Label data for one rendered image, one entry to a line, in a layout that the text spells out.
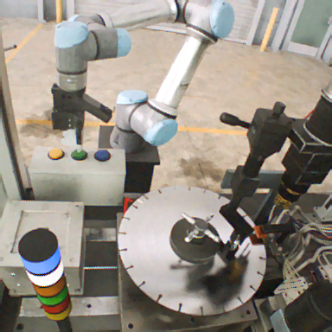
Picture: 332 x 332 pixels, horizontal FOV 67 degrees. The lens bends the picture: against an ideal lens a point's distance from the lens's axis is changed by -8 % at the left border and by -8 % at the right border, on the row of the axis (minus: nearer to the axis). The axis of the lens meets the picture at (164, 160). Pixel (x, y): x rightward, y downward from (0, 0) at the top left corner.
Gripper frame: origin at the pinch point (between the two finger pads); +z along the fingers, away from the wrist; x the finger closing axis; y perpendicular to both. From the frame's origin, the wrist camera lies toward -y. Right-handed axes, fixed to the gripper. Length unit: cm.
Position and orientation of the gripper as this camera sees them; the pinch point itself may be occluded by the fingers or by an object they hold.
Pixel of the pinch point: (81, 148)
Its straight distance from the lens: 83.3
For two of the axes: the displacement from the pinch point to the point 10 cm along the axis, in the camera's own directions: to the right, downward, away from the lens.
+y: -9.8, -0.3, -2.2
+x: 1.5, 6.4, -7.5
